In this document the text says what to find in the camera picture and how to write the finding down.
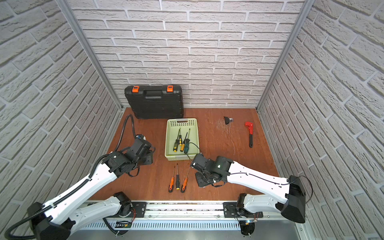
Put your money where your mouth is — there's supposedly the orange handled long screwdriver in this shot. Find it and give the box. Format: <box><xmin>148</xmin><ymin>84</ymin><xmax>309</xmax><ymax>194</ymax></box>
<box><xmin>181</xmin><ymin>167</ymin><xmax>191</xmax><ymax>193</ymax></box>

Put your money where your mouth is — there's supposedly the green black screwdriver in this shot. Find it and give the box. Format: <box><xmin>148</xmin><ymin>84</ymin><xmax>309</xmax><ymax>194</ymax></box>
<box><xmin>184</xmin><ymin>129</ymin><xmax>191</xmax><ymax>154</ymax></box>

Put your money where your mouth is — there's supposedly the black yellow striped screwdriver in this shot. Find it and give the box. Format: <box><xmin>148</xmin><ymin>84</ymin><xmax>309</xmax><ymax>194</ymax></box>
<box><xmin>173</xmin><ymin>131</ymin><xmax>179</xmax><ymax>152</ymax></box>

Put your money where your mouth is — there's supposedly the orange black screwdriver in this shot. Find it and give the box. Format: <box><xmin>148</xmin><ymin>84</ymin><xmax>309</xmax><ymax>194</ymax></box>
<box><xmin>168</xmin><ymin>168</ymin><xmax>176</xmax><ymax>193</ymax></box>

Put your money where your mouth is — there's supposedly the yellow handled screwdriver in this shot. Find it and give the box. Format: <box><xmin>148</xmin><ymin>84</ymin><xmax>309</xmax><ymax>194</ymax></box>
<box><xmin>180</xmin><ymin>133</ymin><xmax>188</xmax><ymax>152</ymax></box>

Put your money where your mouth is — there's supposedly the black yellow small screwdriver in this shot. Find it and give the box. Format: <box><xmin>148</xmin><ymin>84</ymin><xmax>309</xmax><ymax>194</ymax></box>
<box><xmin>178</xmin><ymin>129</ymin><xmax>183</xmax><ymax>146</ymax></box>

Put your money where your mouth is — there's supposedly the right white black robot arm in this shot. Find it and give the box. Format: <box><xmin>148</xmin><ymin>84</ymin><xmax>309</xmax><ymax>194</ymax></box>
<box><xmin>191</xmin><ymin>154</ymin><xmax>306</xmax><ymax>224</ymax></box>

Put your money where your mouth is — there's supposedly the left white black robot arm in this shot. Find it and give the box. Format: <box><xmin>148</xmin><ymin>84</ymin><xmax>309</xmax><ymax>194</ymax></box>
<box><xmin>4</xmin><ymin>135</ymin><xmax>156</xmax><ymax>240</ymax></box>

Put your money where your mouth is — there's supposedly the black yellow-tip screwdriver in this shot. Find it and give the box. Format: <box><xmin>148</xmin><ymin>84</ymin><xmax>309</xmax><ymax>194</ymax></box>
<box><xmin>176</xmin><ymin>164</ymin><xmax>180</xmax><ymax>190</ymax></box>

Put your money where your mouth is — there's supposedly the light green plastic bin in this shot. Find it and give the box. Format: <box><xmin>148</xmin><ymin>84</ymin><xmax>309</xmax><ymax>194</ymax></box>
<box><xmin>165</xmin><ymin>118</ymin><xmax>200</xmax><ymax>161</ymax></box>

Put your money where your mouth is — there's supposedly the black plastic tool case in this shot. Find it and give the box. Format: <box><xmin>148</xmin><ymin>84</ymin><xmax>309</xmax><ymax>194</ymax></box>
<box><xmin>125</xmin><ymin>85</ymin><xmax>184</xmax><ymax>120</ymax></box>

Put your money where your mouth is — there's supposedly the small black metal part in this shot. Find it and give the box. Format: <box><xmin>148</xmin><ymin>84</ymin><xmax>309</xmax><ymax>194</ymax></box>
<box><xmin>224</xmin><ymin>117</ymin><xmax>234</xmax><ymax>125</ymax></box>

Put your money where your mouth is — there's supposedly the red pipe wrench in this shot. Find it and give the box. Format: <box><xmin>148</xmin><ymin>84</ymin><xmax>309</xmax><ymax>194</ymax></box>
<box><xmin>245</xmin><ymin>122</ymin><xmax>254</xmax><ymax>148</ymax></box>

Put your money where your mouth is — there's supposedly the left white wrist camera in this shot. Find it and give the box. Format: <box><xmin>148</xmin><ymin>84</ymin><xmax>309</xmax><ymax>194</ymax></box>
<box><xmin>136</xmin><ymin>134</ymin><xmax>146</xmax><ymax>140</ymax></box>

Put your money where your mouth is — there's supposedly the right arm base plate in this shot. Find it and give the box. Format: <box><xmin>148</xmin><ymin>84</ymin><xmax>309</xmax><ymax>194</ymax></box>
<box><xmin>223</xmin><ymin>202</ymin><xmax>264</xmax><ymax>219</ymax></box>

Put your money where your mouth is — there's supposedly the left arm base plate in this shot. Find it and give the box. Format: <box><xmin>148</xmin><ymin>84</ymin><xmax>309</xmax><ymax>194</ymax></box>
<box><xmin>109</xmin><ymin>202</ymin><xmax>147</xmax><ymax>219</ymax></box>

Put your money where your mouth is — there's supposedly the aluminium front rail frame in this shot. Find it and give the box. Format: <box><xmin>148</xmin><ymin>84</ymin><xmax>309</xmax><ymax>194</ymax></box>
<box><xmin>70</xmin><ymin>195</ymin><xmax>315</xmax><ymax>240</ymax></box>

